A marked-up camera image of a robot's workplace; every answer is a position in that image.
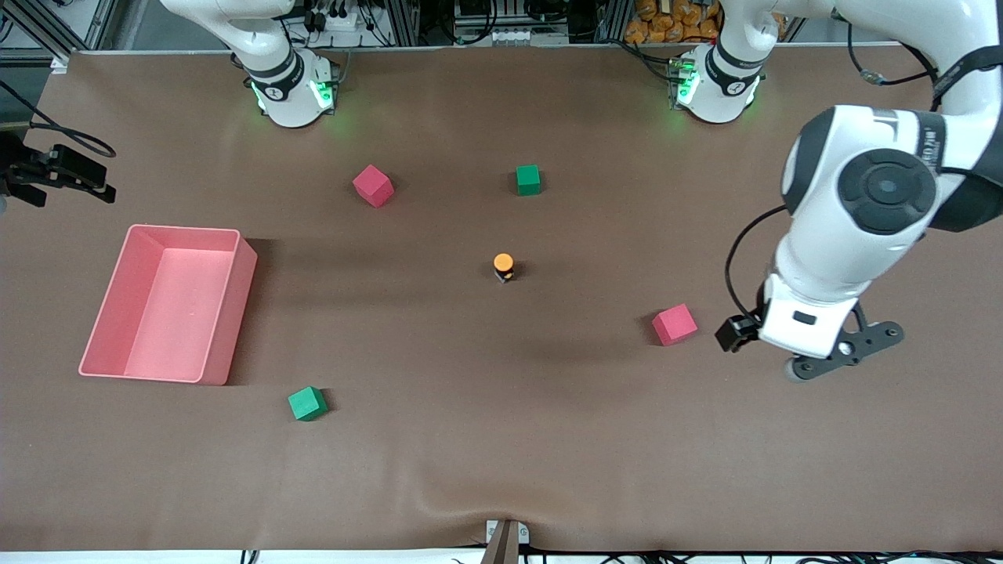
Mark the aluminium frame profile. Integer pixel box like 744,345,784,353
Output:
599,0,632,44
392,0,420,46
0,0,75,75

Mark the pile of orange packets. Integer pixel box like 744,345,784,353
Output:
625,0,723,45

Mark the grey metal clamp bracket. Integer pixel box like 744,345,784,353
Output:
485,519,530,546

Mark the brown table cover sheet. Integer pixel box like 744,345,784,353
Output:
0,45,1003,554

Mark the camera mounting pole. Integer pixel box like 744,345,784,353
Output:
480,521,522,564

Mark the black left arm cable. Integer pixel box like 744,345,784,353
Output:
725,20,941,318

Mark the white power strip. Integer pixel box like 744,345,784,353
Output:
308,4,369,34

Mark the pink plastic bin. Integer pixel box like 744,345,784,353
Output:
78,224,259,386

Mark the pink foam cube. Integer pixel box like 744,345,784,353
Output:
651,303,699,347
352,164,395,209

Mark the white terminal strip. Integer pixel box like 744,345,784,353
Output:
453,28,571,46

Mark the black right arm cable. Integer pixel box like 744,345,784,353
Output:
0,78,118,159

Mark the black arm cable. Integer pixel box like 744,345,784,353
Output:
0,78,118,159
725,20,941,318

